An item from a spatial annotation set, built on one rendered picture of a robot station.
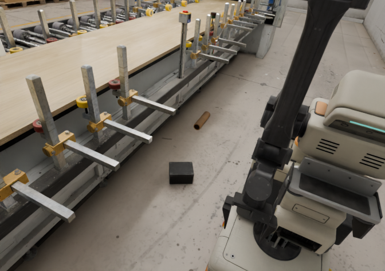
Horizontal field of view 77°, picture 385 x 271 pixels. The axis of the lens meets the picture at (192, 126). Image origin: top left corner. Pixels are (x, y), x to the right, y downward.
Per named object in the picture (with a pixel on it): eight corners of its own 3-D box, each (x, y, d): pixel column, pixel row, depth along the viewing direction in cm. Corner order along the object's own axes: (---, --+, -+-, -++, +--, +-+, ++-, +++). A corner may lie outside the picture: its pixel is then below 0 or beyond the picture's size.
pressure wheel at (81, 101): (76, 116, 134) (72, 98, 127) (88, 110, 140) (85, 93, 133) (86, 121, 131) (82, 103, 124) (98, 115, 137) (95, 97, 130)
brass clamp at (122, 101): (138, 98, 153) (138, 91, 150) (125, 107, 143) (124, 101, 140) (130, 95, 155) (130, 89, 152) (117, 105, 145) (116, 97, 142)
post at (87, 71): (104, 144, 138) (91, 65, 110) (100, 148, 136) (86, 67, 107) (99, 142, 139) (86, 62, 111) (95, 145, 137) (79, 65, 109)
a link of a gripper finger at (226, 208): (240, 242, 63) (251, 210, 61) (215, 231, 65) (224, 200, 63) (243, 228, 69) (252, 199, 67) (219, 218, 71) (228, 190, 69)
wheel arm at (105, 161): (120, 168, 105) (120, 161, 102) (115, 173, 102) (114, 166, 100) (47, 134, 118) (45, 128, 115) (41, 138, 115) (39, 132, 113)
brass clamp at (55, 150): (77, 142, 116) (75, 133, 113) (52, 159, 106) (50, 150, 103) (67, 137, 117) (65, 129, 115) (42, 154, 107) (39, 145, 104)
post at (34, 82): (67, 167, 117) (39, 74, 89) (61, 171, 114) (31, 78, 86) (62, 164, 118) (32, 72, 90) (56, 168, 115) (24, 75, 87)
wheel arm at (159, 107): (175, 114, 142) (176, 108, 140) (172, 117, 140) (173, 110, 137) (116, 93, 155) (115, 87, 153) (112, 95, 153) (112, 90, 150)
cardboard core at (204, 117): (210, 112, 284) (200, 125, 261) (209, 118, 289) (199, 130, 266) (204, 110, 286) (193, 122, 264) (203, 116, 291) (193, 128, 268)
